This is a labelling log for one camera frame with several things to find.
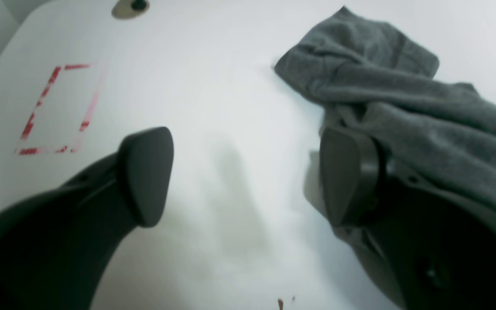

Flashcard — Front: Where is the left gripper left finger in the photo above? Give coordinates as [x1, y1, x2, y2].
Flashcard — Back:
[0, 126, 174, 310]

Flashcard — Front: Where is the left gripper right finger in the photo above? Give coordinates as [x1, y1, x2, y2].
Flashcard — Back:
[319, 127, 496, 310]

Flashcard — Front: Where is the grey T-shirt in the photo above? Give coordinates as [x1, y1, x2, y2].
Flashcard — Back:
[274, 6, 496, 210]

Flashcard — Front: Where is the red tape rectangle marking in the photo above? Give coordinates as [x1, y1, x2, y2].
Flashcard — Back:
[14, 62, 108, 156]

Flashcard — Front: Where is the right table cable grommet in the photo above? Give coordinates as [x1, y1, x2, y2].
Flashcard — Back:
[112, 0, 150, 20]

